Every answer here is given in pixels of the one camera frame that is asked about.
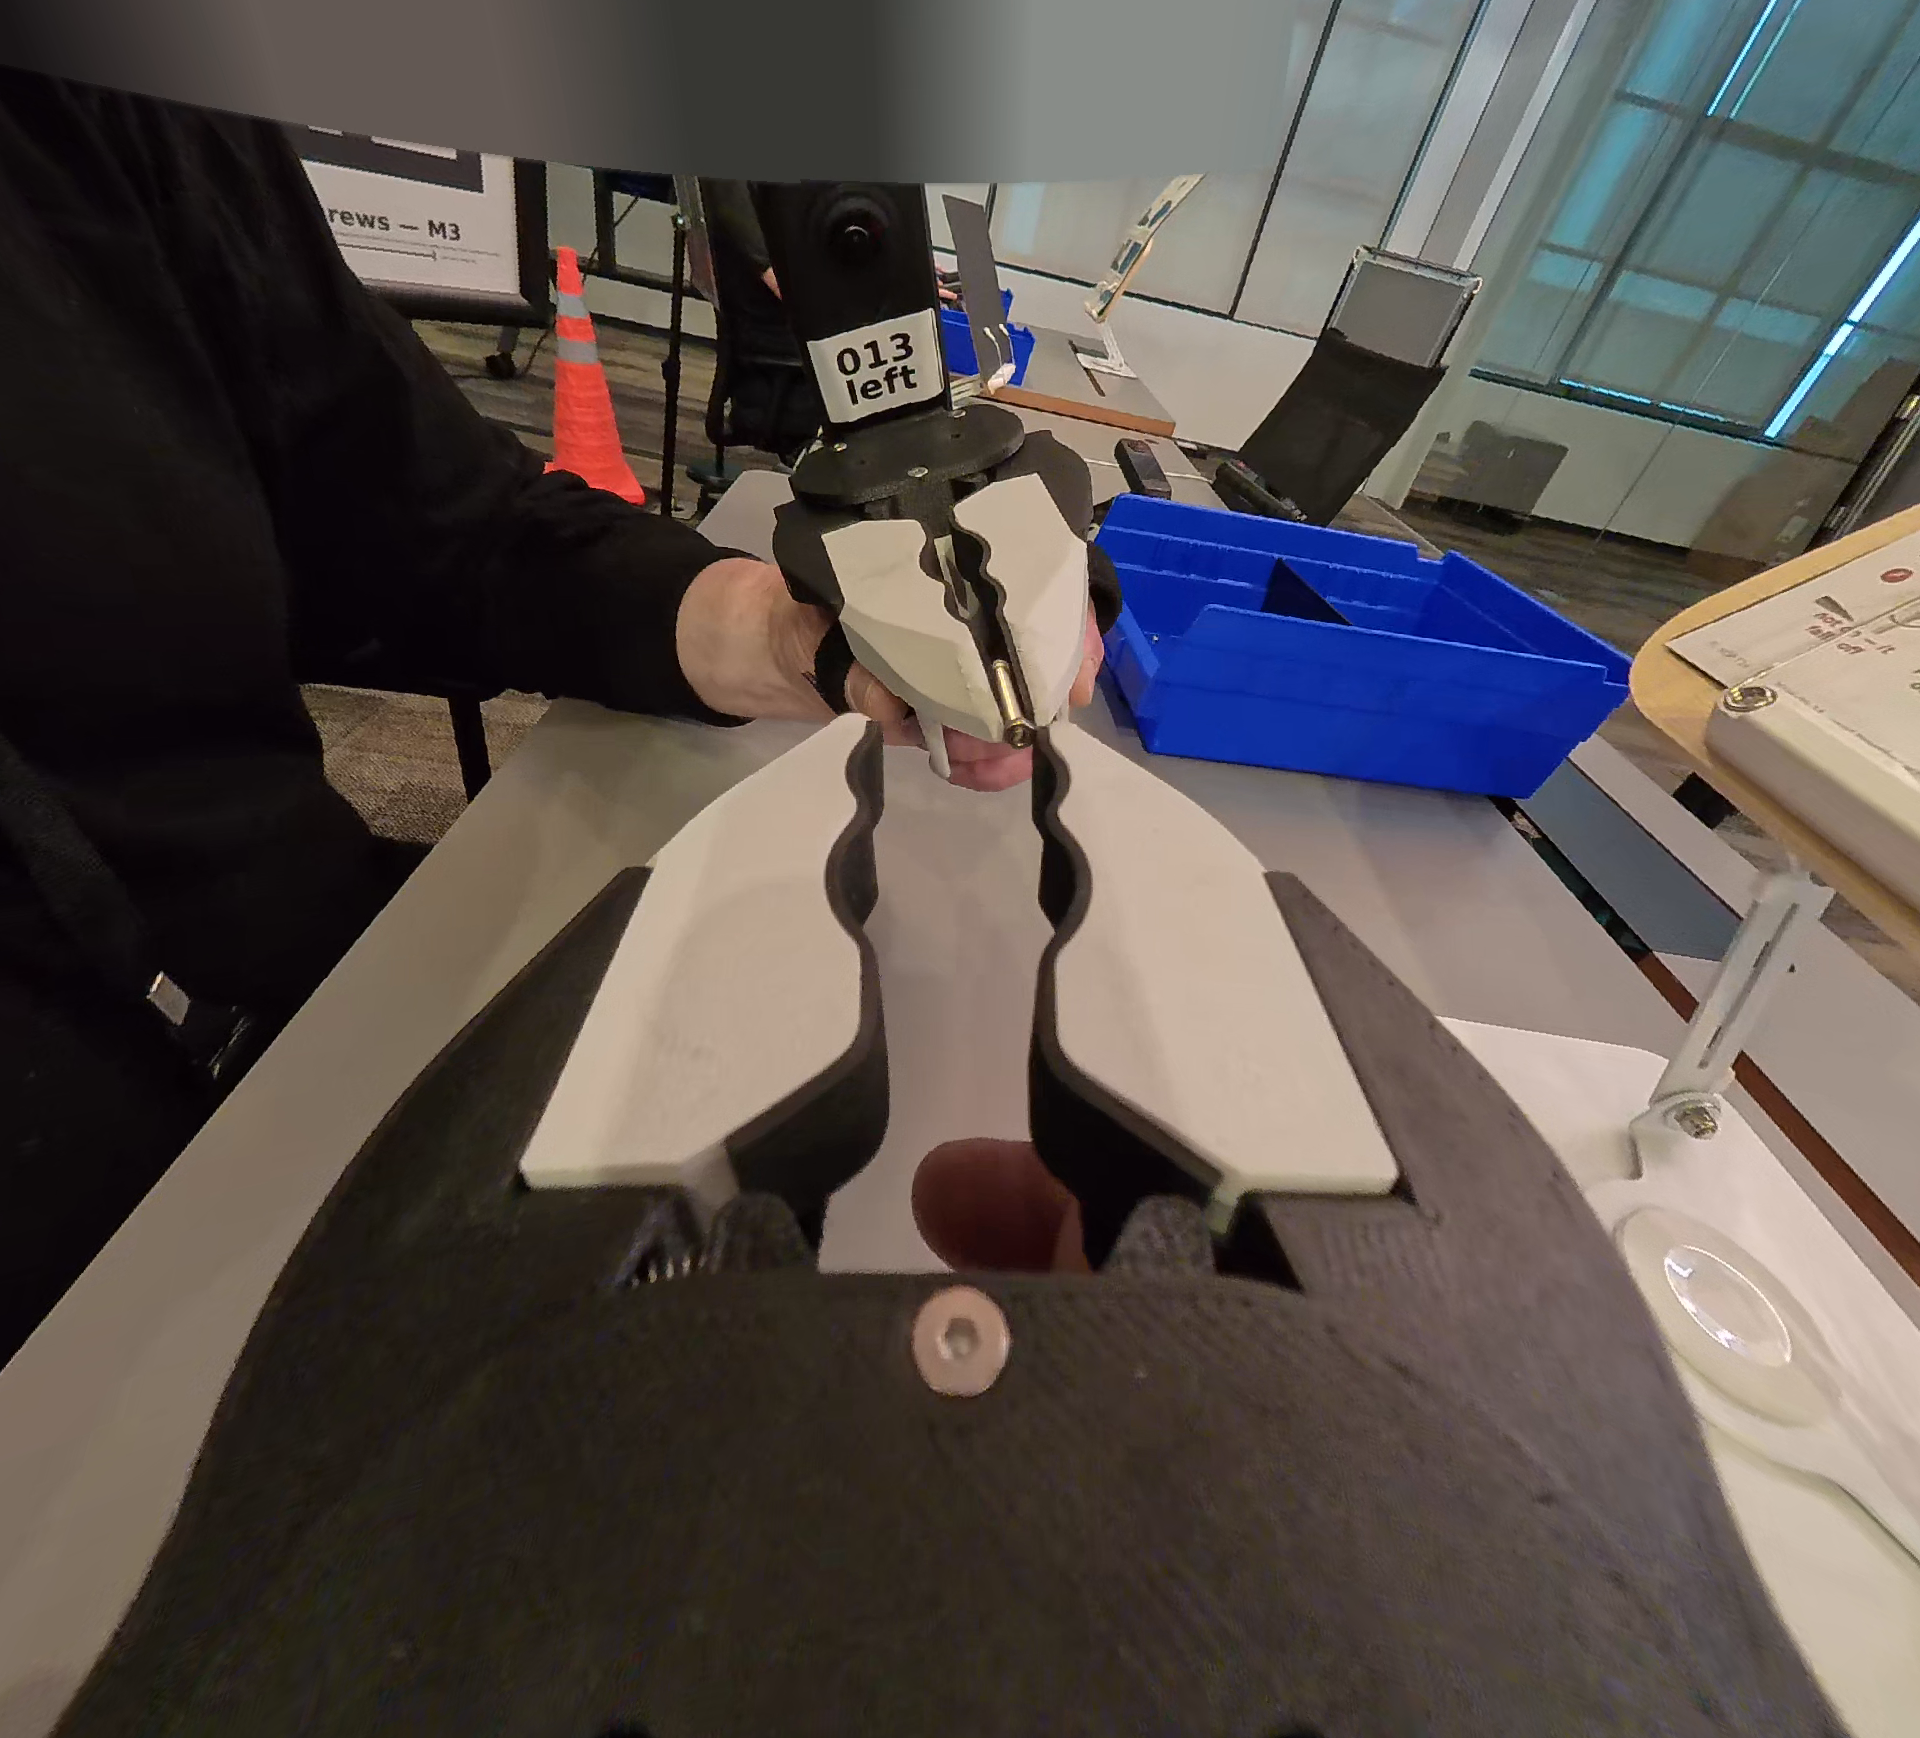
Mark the grey floor box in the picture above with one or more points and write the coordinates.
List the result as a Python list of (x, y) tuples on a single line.
[(1514, 467)]

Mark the orange traffic cone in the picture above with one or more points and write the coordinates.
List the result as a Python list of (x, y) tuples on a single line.
[(589, 418)]

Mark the black upright panel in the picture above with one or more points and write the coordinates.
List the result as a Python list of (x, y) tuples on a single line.
[(975, 268)]

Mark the person's left hand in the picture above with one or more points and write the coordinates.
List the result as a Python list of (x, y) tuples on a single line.
[(743, 643)]

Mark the background document stand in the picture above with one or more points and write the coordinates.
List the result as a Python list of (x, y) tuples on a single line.
[(1149, 247)]

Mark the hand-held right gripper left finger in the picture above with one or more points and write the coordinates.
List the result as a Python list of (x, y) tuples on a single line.
[(704, 1018)]

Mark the black mesh office chair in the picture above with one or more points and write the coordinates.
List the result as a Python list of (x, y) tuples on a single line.
[(1335, 418)]

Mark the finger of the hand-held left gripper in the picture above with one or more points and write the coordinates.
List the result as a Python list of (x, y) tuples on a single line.
[(900, 613), (1035, 569)]

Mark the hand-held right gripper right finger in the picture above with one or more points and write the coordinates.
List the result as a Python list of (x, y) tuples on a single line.
[(1214, 1018)]

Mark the person's left forearm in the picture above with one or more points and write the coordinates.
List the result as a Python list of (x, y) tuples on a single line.
[(524, 569)]

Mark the grey desk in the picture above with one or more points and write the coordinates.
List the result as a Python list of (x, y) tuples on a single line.
[(1351, 899)]

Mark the black white marker poster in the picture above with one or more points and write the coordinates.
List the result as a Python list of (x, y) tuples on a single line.
[(420, 223)]

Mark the black tripod stand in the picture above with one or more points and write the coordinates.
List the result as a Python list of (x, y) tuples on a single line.
[(683, 343)]

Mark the blue plastic bin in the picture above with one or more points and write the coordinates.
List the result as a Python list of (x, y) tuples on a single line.
[(1351, 689)]

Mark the metal screw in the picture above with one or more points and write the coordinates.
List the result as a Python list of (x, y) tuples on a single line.
[(1008, 700)]

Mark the silver framed panel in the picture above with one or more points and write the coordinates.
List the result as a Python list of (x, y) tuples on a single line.
[(1402, 298)]

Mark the dark rectangular desk plate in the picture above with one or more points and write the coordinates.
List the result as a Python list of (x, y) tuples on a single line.
[(1620, 853)]

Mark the black handheld device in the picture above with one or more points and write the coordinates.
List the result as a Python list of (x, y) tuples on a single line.
[(1256, 491), (1143, 467)]

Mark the white stand ledge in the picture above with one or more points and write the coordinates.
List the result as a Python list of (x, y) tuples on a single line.
[(1814, 778)]

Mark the white stand support leg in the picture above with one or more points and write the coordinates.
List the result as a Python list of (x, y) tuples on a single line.
[(1741, 989)]

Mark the person's black clothed torso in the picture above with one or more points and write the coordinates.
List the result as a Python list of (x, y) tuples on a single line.
[(151, 569)]

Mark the small background blue bin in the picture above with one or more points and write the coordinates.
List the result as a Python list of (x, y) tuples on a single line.
[(990, 351)]

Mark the printed instruction sheet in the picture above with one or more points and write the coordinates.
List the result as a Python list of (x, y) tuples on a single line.
[(1831, 658)]

